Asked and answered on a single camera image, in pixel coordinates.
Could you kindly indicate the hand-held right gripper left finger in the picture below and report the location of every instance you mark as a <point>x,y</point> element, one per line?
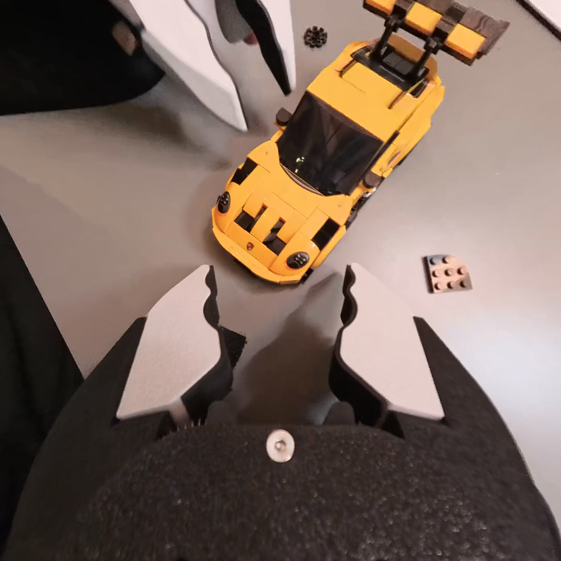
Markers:
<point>171,350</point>

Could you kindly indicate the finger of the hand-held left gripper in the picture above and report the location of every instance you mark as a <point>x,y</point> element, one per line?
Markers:
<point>282,35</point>
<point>184,44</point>

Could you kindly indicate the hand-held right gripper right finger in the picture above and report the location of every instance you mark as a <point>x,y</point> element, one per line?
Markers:
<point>385,350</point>

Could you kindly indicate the yellow lego car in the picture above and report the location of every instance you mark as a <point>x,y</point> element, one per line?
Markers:
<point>280,206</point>

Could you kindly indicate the black lego wheel rim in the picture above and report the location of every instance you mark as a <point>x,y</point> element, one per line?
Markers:
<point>315,36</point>

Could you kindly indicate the dark studded lego plate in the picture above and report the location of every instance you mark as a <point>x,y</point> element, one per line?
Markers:
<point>447,274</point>

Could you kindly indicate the person's left hand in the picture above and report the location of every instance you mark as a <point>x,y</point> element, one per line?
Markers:
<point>126,39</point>

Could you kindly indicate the white desk stand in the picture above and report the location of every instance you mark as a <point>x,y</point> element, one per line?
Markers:
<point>548,5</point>

